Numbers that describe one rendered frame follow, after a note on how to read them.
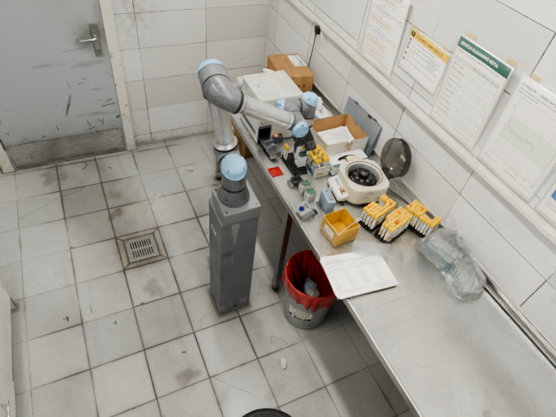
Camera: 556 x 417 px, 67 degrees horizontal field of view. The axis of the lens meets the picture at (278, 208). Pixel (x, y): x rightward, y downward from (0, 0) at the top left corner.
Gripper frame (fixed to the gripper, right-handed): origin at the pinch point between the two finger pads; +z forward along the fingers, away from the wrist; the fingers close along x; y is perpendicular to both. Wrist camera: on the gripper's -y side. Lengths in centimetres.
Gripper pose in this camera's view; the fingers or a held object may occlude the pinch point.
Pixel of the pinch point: (301, 157)
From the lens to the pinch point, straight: 218.7
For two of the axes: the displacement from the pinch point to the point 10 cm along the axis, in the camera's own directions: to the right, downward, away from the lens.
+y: -4.2, -6.9, 5.9
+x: -9.0, 2.4, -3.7
